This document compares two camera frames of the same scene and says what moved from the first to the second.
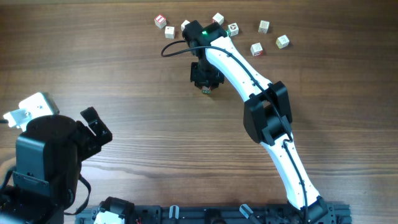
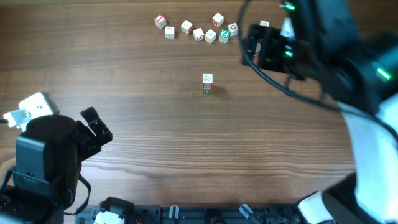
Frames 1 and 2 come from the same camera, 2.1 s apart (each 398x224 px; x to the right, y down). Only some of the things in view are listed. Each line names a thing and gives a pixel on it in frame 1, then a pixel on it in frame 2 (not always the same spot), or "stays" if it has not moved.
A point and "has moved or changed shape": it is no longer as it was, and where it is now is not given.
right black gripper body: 204,74 → 277,52
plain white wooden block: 170,32 stays
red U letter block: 206,89 has moved or changed shape
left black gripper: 92,144 stays
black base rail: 227,214 stays
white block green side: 206,91 stays
